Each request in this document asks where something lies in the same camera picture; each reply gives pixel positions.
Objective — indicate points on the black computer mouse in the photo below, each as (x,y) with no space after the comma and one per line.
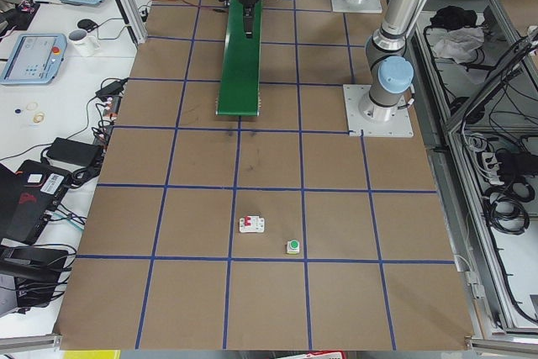
(87,24)

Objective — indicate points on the green conveyor belt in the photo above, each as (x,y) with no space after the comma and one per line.
(239,91)

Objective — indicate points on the white mug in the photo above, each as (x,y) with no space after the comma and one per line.
(84,44)

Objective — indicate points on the near teach pendant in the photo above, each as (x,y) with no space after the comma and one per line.
(35,59)

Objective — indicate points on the black laptop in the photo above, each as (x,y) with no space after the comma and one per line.
(28,196)

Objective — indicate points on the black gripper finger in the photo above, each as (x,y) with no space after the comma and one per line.
(248,16)

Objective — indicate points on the green push button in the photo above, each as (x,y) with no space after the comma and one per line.
(293,247)

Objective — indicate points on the black power adapter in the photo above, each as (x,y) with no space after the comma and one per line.
(74,152)

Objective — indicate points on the black white cloth pile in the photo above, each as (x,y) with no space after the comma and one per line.
(463,37)

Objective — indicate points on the white red circuit breaker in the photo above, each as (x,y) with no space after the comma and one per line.
(251,224)

